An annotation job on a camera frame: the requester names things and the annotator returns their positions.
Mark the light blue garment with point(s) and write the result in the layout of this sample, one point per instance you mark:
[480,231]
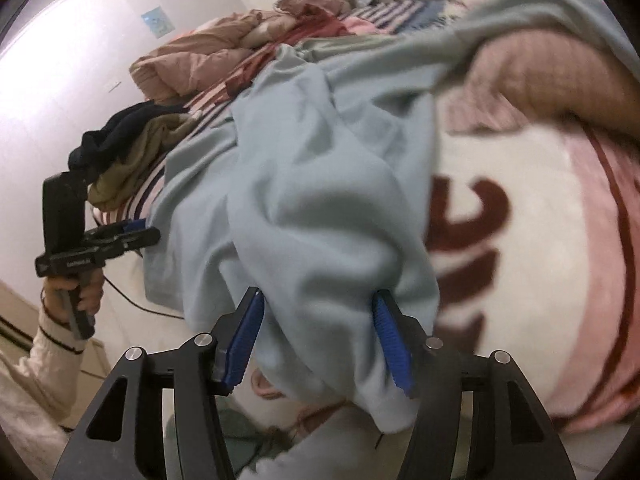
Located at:
[310,185]

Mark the olive cloth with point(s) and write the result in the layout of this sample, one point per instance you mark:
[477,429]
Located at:
[135,160]

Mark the pink ribbed pillow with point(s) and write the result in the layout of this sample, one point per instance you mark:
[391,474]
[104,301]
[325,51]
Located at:
[540,75]

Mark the dusty pink duvet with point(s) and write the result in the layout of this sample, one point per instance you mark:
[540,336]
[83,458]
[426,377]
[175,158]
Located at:
[200,55]

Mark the person's grey blue pants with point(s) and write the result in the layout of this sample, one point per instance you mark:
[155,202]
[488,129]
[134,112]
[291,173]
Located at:
[310,457]

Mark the maroon cloth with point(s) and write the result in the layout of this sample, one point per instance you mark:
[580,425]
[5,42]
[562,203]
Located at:
[320,26]

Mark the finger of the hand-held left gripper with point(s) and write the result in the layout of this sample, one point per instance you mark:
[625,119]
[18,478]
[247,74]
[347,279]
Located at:
[142,237]
[131,226]

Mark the blue white striped cloth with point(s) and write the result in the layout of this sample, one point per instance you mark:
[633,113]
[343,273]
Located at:
[400,12]

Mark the blue wall poster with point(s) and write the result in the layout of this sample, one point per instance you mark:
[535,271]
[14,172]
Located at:
[157,21]

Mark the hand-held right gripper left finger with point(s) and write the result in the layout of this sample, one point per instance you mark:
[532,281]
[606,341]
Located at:
[244,342]

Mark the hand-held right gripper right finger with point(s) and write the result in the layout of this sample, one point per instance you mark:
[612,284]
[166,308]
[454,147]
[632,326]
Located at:
[392,347]

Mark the person's left forearm cream sleeve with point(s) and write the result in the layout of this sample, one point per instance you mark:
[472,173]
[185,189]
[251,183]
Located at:
[42,360]

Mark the person's left hand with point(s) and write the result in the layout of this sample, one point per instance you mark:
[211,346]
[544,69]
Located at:
[87,297]

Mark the navy cloth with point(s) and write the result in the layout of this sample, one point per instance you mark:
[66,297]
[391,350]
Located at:
[120,127]

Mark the pink navy striped blanket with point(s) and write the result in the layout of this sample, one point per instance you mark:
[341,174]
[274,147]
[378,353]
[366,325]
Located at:
[202,107]

